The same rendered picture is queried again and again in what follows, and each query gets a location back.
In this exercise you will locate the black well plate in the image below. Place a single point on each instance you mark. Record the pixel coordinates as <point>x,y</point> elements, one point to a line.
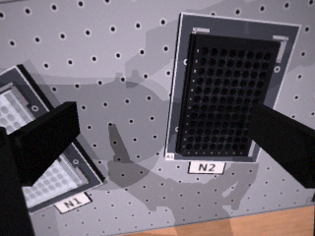
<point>218,125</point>

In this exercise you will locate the grey perforated base plate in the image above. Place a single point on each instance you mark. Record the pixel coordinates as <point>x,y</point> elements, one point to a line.
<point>115,58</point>

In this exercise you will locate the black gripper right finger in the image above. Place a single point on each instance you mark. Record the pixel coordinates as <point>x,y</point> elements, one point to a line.
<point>290,143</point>

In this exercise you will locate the white multi-well plate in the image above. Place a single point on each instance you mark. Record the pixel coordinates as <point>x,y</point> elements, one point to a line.
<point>60,177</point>

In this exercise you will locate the white name plate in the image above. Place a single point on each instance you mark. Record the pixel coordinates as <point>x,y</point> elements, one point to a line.
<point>74,202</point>
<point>198,167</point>

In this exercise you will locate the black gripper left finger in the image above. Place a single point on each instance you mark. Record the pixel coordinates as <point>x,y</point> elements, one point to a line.
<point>35,147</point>

